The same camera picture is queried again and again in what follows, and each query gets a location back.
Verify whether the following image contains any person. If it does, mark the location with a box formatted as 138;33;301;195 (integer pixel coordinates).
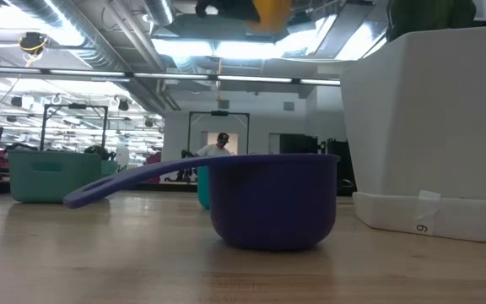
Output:
195;132;232;158

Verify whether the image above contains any large cyan measuring cup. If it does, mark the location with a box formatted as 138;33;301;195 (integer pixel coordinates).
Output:
196;166;211;211

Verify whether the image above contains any yellow measuring cup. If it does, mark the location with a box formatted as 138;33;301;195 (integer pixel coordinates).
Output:
246;0;294;35

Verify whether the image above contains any long ceiling light strip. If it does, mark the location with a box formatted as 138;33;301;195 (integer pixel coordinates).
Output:
0;66;342;87

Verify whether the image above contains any hanging black cable reel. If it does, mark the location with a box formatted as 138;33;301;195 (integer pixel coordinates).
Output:
18;31;50;57

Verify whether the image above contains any silver ceiling duct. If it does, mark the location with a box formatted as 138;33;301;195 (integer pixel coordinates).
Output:
6;0;176;115

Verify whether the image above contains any clear tape number label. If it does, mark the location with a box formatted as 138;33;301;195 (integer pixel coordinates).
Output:
413;189;442;236

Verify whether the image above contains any black cabinet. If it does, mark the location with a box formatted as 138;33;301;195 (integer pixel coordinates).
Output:
279;133;357;196

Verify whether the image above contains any black metal rig frame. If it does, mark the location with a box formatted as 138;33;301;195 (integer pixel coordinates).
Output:
187;110;251;156
39;103;109;152

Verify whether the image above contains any white hexagonal planter pot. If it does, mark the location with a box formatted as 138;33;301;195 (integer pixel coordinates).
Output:
338;24;486;244

